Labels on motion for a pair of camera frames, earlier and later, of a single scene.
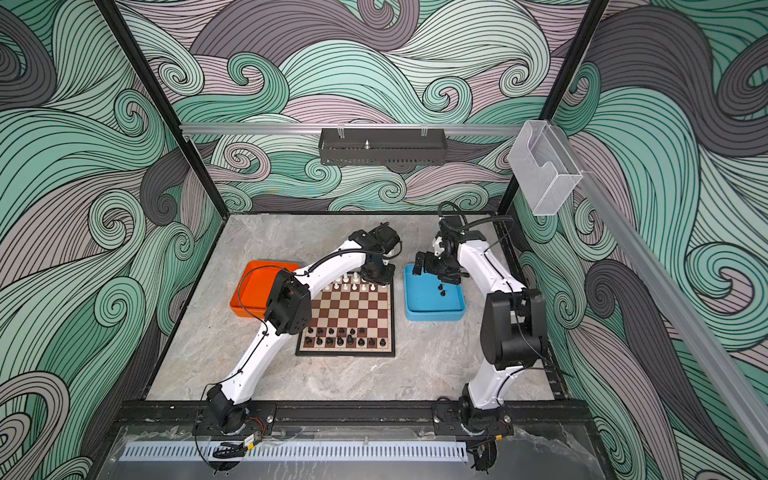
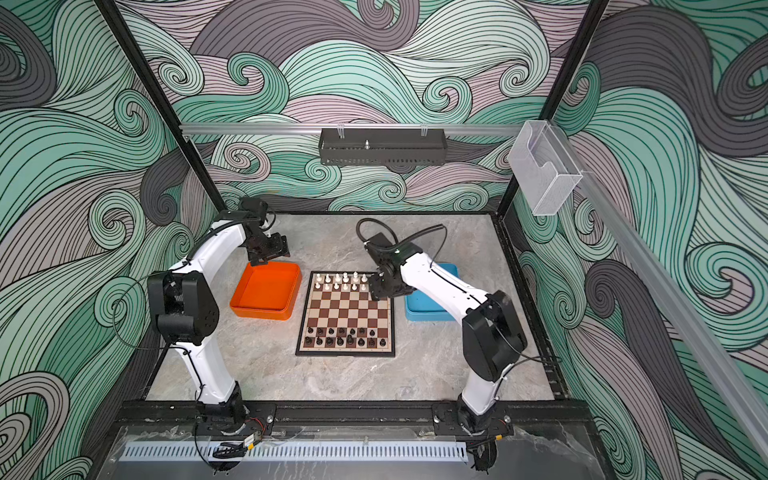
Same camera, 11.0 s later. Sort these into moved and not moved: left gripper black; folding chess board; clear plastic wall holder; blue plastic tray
Moved: left gripper black
Not moved: blue plastic tray; clear plastic wall holder; folding chess board
